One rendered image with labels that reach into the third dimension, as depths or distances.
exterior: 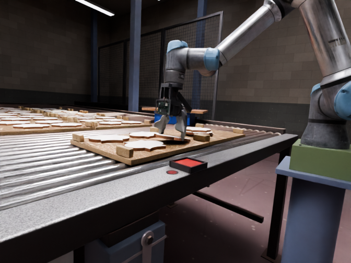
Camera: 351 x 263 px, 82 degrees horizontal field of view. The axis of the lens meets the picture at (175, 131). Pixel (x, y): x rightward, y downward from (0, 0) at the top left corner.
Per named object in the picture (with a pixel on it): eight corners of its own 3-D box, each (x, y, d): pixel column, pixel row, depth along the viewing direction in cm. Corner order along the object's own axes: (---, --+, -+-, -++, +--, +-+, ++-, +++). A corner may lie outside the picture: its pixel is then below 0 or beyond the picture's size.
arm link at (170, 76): (173, 75, 81) (190, 74, 76) (172, 87, 81) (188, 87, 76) (160, 71, 75) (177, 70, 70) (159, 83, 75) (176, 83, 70)
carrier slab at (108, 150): (209, 145, 85) (209, 142, 84) (131, 166, 53) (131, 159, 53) (150, 134, 106) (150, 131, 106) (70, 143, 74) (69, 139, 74)
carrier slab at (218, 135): (245, 136, 117) (245, 133, 117) (210, 145, 85) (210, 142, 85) (195, 129, 139) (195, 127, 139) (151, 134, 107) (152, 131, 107)
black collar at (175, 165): (207, 168, 56) (208, 162, 56) (190, 174, 51) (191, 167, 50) (186, 162, 61) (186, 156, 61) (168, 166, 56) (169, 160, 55)
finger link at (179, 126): (174, 141, 71) (167, 117, 73) (184, 141, 76) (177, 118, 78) (180, 139, 70) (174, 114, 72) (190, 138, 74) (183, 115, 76)
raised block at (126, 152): (133, 157, 55) (133, 147, 54) (128, 159, 53) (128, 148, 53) (120, 153, 58) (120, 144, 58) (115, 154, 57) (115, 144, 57)
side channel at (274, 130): (284, 141, 150) (285, 128, 149) (282, 142, 145) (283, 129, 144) (69, 109, 416) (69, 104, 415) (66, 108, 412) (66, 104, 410)
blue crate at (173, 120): (195, 122, 191) (196, 111, 189) (189, 125, 161) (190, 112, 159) (163, 120, 198) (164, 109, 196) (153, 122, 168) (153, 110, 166)
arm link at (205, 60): (221, 54, 78) (192, 53, 81) (219, 44, 67) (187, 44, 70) (218, 74, 79) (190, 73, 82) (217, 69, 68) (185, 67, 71)
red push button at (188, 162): (203, 167, 56) (203, 163, 56) (190, 172, 52) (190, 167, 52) (186, 163, 60) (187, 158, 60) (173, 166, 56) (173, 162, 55)
